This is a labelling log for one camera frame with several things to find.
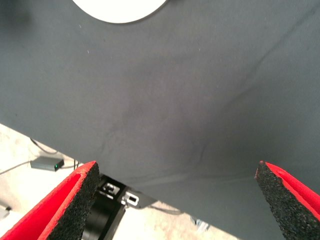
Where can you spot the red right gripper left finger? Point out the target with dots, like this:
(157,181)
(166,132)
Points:
(62,205)

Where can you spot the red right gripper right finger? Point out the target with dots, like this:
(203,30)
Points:
(292,207)

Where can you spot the round metal carrier plate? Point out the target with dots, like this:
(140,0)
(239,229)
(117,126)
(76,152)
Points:
(120,10)

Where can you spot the grey device box green light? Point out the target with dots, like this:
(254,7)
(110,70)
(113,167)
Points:
(45,163)

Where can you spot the small silver metal clip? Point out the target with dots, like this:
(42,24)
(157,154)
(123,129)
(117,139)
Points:
(130,199)

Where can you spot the caster wheel with aluminium profile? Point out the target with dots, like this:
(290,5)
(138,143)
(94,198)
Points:
(200,223)

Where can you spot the dark grey table cloth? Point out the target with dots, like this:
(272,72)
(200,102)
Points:
(160,87)

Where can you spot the black cylindrical frame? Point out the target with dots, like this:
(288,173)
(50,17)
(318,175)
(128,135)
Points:
(102,217)

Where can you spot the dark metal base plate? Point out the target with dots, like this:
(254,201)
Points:
(147,200)

